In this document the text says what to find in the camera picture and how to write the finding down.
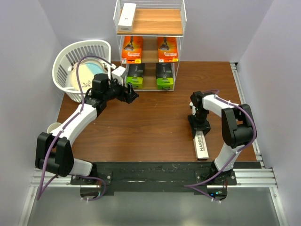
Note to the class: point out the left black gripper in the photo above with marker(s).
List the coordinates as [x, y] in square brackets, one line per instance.
[128, 97]

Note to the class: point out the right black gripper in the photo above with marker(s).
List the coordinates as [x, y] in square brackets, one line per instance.
[205, 127]

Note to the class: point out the white Harry's box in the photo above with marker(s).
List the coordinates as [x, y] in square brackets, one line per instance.
[200, 146]

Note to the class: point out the green black razor box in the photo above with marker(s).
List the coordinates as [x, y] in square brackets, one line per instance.
[135, 75]
[164, 76]

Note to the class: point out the orange Gillette razor pack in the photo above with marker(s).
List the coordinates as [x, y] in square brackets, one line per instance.
[167, 50]
[132, 50]

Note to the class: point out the grey Harry's box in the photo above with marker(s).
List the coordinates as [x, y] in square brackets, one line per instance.
[127, 17]

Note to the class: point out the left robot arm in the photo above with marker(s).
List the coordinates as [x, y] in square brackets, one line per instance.
[54, 149]

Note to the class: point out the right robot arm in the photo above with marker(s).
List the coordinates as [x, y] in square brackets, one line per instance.
[238, 130]

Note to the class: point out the cream and blue plate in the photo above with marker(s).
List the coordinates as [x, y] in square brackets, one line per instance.
[87, 70]

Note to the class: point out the white plastic laundry basket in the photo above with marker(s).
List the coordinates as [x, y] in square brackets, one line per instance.
[69, 56]

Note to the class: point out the cream paper cup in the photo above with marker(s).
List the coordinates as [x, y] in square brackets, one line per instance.
[53, 128]

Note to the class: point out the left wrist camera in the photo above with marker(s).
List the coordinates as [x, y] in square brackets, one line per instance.
[120, 75]

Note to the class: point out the white wire wooden shelf unit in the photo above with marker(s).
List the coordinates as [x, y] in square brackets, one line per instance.
[153, 18]

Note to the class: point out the aluminium rail frame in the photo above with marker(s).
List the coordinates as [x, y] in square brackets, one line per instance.
[154, 128]

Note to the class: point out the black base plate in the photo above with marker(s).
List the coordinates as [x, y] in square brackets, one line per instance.
[162, 177]

